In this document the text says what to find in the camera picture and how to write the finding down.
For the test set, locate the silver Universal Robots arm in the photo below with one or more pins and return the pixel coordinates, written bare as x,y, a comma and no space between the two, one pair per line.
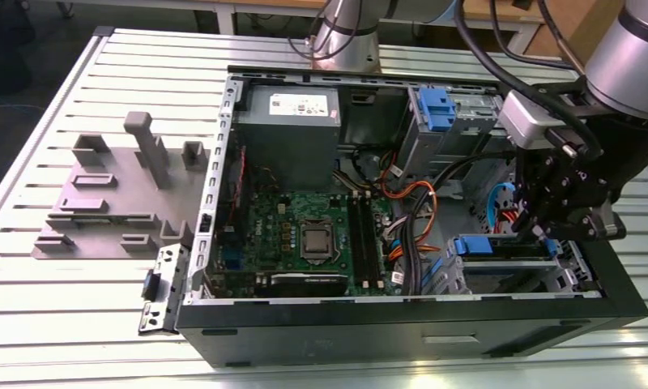
345,40

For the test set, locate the metal optical drive cage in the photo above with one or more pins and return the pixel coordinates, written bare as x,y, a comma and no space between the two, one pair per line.
426,150

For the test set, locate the blue plastic drive latch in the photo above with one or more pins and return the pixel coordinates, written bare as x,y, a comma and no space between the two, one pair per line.
436,109

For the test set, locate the black RAM slot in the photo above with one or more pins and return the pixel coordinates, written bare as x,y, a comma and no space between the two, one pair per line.
372,243
356,243

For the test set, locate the brown wooden cabinet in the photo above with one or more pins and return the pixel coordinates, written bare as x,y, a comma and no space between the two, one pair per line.
598,20

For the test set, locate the silver CPU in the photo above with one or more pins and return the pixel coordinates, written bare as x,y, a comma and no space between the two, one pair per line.
315,240

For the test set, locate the black CPU socket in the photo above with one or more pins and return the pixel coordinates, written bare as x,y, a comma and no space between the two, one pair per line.
317,259

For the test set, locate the black PC case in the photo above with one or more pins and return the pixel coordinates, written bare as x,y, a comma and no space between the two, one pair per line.
356,332

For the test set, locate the grey power supply unit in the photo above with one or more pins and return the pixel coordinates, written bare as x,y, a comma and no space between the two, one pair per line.
285,154

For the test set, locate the black graphics card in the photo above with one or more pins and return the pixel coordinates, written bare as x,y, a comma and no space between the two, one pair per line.
307,283

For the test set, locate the green motherboard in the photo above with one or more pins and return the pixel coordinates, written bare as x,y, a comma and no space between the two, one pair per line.
271,210

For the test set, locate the blue VGA port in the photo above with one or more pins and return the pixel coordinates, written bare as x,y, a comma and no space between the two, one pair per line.
149,285

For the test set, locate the grey parts rack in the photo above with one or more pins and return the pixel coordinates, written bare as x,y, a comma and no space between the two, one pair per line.
129,202

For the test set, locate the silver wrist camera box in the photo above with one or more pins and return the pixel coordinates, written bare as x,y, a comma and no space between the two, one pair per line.
524,117

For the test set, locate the wooden desk white frame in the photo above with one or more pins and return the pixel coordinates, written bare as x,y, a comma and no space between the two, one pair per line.
512,18

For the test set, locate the grey metal hinged bracket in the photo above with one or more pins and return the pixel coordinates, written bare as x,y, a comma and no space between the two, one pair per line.
166,283

